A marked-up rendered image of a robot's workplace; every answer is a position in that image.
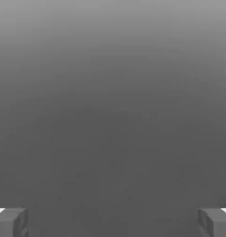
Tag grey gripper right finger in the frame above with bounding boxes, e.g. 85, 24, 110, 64
197, 207, 226, 237

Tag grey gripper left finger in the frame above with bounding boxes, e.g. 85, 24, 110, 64
0, 207, 30, 237

